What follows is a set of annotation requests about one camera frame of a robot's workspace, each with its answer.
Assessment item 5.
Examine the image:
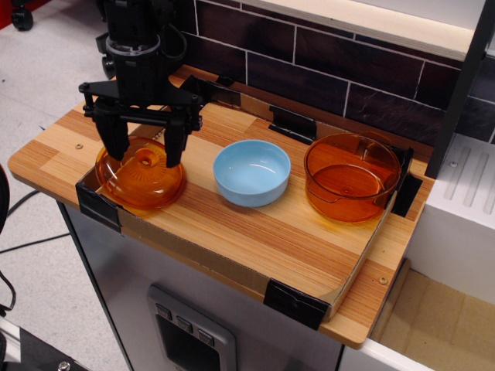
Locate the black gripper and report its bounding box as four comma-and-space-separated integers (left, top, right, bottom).
79, 36, 204, 168

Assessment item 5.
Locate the orange transparent pot lid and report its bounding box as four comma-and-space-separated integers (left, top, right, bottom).
95, 136, 186, 209

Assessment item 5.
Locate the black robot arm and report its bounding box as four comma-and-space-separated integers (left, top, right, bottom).
79, 1, 204, 168

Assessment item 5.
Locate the orange transparent pot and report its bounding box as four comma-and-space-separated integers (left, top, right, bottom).
304, 134, 401, 223

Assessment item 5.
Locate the black chair base with casters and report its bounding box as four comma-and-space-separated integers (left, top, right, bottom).
101, 56, 116, 80

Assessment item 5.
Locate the light blue bowl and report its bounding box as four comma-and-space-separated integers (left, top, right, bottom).
213, 140, 292, 207

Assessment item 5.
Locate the black caster wheel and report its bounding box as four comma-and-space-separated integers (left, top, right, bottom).
11, 0, 34, 31

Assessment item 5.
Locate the cardboard fence with black tape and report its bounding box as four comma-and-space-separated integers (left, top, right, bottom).
77, 77, 432, 344

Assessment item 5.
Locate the cream wooden shelf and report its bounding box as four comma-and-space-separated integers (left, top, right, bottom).
246, 0, 474, 61

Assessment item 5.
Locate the white toy sink unit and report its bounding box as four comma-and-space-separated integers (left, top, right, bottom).
340, 134, 494, 370

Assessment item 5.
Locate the black floor cable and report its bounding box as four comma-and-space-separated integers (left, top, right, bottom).
0, 189, 69, 255

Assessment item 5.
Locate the black cable bundle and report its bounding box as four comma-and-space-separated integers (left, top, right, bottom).
0, 164, 17, 362

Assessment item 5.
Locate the black upright post right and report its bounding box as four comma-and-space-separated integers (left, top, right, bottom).
425, 0, 494, 179

